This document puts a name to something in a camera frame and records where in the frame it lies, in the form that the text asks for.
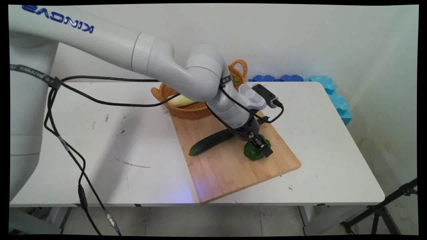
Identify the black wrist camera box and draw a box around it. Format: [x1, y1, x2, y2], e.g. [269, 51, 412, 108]
[252, 84, 284, 108]

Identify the black tripod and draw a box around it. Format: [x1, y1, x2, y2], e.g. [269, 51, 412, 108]
[340, 178, 418, 235]

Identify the dark green cucumber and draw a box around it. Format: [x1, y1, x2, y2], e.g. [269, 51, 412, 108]
[189, 116, 270, 156]

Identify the woven wicker basket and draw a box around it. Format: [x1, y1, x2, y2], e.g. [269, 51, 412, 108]
[151, 59, 248, 119]

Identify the white table leg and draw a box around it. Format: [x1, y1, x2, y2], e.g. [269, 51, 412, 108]
[298, 205, 337, 236]
[9, 207, 71, 235]

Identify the black velcro strap with print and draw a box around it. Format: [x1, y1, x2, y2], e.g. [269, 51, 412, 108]
[10, 64, 62, 90]

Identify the wooden cutting board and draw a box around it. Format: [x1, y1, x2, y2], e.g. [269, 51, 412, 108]
[169, 90, 302, 204]

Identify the green bell pepper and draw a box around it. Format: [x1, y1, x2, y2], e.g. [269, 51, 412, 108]
[244, 134, 272, 161]

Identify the grey ribbed camera mount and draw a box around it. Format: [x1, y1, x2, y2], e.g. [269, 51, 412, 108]
[237, 84, 268, 111]

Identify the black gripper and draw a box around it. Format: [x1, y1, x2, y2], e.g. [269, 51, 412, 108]
[242, 118, 274, 158]

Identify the green celery stalk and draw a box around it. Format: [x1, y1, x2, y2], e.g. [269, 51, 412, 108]
[166, 76, 241, 108]

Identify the light blue foam mat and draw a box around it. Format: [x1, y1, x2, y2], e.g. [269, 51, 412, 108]
[304, 75, 353, 126]

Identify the black cable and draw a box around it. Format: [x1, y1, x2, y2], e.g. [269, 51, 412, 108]
[44, 75, 285, 236]

